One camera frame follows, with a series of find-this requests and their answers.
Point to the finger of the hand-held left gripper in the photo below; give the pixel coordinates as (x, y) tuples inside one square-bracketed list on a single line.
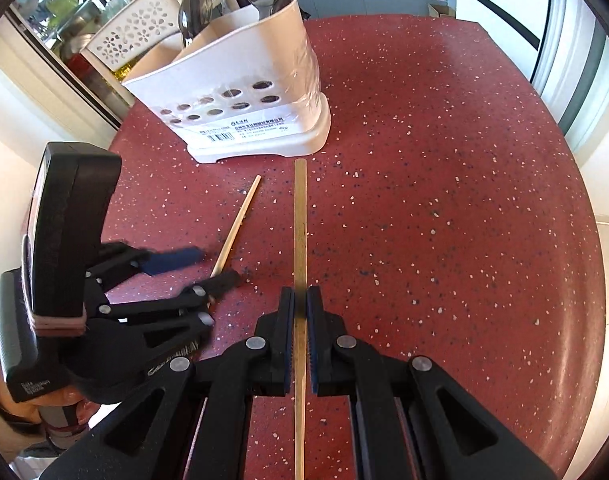
[(219, 282), (172, 260)]

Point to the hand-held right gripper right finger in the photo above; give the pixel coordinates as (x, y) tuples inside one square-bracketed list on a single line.
[(312, 340)]

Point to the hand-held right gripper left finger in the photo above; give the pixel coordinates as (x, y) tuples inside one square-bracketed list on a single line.
[(289, 340)]

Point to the wide bamboo chopstick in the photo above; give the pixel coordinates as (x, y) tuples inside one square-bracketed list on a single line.
[(300, 220)]

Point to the white plastic utensil holder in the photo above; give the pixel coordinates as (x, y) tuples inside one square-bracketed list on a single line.
[(244, 60)]

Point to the large metal spoon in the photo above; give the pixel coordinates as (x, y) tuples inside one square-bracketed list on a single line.
[(205, 5)]

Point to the person's left hand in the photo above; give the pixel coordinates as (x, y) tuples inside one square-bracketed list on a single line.
[(59, 398)]

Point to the white plastic chair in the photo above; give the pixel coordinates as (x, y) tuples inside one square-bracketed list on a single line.
[(134, 25)]

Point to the cardboard box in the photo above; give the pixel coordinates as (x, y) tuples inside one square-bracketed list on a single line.
[(442, 10)]

